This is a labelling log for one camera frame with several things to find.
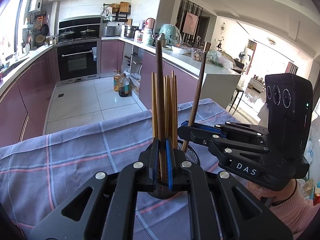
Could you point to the wooden cutting board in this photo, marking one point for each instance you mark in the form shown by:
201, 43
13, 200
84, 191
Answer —
124, 7

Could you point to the black mesh utensil holder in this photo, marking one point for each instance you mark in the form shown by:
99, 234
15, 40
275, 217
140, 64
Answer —
192, 155

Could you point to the pink base cabinet beside oven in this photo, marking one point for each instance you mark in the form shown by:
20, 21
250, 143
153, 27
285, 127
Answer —
111, 56

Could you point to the pink wall painting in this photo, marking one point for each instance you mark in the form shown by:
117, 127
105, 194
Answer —
190, 22

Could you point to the covered white bowl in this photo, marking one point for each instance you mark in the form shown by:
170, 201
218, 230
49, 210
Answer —
180, 50

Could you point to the dark brown wooden chopstick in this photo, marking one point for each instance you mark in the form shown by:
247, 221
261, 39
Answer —
160, 92
200, 85

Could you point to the pink kitchen island cabinets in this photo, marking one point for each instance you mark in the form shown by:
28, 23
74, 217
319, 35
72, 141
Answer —
185, 80

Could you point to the black pot glass lid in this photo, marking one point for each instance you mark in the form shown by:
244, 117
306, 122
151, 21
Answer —
67, 33
88, 33

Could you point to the steel thermos bottle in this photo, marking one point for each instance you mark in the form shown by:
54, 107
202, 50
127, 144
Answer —
162, 41

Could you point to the dark cooking oil bottle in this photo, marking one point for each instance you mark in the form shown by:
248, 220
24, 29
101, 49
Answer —
124, 87

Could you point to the glass jar of nuts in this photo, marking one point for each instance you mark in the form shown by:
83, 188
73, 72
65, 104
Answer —
198, 55

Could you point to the kitchen sink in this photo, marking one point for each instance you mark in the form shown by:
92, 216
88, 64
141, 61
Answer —
12, 65

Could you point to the person's right forearm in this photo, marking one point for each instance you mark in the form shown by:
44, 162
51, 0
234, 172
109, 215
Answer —
297, 212

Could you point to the kitchen window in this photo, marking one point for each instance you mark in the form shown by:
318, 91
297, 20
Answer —
12, 12

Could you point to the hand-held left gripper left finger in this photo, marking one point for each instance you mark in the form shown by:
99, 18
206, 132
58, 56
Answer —
156, 160

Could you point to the purple checked tablecloth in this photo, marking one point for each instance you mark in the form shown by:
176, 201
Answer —
75, 155

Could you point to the wall rack with kitchen tools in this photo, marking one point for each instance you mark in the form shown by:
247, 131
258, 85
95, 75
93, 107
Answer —
38, 30

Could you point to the clear plastic bag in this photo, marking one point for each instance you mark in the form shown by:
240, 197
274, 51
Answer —
135, 81

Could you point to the black range hood panel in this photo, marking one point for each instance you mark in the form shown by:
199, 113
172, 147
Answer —
75, 23

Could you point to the pink electric kettle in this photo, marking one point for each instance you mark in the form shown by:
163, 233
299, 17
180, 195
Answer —
150, 24

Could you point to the black wrist band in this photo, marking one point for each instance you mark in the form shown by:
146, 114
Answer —
294, 191

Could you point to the person's right hand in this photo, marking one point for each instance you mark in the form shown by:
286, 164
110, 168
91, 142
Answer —
265, 191

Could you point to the bundle of bamboo chopsticks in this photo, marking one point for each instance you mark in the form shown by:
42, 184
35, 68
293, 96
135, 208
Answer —
172, 105

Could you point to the black stool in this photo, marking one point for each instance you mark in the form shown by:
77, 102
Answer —
238, 90

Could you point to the round ceiling lamp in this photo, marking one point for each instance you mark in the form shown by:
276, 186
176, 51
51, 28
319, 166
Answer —
271, 41

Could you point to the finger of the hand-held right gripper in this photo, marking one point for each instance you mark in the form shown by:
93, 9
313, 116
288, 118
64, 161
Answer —
210, 130
195, 135

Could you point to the yellow cooking oil bottle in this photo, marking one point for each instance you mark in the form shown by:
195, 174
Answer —
116, 82

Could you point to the pink base cabinets under window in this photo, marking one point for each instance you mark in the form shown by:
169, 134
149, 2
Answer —
27, 92

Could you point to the bagged green vegetables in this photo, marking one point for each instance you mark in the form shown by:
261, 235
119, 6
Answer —
221, 59

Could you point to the black built-in oven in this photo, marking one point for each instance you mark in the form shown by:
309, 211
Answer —
75, 62

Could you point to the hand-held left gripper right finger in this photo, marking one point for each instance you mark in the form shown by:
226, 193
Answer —
168, 160

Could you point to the stainless steel stockpot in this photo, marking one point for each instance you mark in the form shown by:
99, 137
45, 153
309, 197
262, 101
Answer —
131, 32

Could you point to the dark red curtain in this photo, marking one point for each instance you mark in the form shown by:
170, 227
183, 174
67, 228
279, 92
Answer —
291, 68

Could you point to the mint green covered appliance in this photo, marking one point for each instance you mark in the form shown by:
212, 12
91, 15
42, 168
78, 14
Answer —
171, 33

